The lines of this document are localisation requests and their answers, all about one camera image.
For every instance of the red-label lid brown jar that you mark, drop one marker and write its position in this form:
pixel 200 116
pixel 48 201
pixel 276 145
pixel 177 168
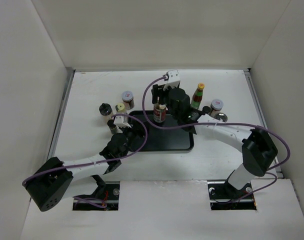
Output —
pixel 128 100

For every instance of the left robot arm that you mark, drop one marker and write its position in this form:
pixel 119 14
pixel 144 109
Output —
pixel 51 182

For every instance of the small dark pepper bottle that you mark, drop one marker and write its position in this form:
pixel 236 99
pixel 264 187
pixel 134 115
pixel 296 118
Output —
pixel 112 127

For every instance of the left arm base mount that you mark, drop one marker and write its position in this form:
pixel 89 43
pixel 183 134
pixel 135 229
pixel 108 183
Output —
pixel 104 198

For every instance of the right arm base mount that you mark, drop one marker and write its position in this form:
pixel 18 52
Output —
pixel 224 199

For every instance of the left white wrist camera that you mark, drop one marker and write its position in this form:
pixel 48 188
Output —
pixel 121 121

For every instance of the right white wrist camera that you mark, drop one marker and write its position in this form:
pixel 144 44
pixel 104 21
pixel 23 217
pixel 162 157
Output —
pixel 172 80

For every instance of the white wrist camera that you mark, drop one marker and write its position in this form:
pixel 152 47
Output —
pixel 121 121
pixel 172 80

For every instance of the silver-lid white powder jar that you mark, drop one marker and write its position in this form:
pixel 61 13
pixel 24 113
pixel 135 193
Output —
pixel 221 117

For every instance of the black-cap shaker jar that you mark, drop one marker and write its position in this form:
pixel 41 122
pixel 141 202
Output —
pixel 106 111

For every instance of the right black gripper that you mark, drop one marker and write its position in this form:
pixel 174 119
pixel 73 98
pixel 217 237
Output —
pixel 158 90

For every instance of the yellow-cap white powder jar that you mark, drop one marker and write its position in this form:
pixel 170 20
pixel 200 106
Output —
pixel 121 109

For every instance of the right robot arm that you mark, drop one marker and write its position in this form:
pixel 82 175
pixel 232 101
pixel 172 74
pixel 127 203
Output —
pixel 255 144

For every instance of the tall black-cap sauce bottle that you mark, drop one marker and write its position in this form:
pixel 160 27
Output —
pixel 159 113

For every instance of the small black-cap spice bottle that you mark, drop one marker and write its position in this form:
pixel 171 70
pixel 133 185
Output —
pixel 207 110

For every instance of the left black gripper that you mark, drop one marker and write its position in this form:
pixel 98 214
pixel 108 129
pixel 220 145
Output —
pixel 138 130

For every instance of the yellow-cap red sauce bottle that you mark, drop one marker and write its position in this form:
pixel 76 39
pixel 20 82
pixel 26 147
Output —
pixel 197 96

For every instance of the black plastic tray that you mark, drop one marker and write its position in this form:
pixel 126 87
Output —
pixel 164 140

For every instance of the red-label lid spice jar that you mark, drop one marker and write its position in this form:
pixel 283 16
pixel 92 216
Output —
pixel 216 105

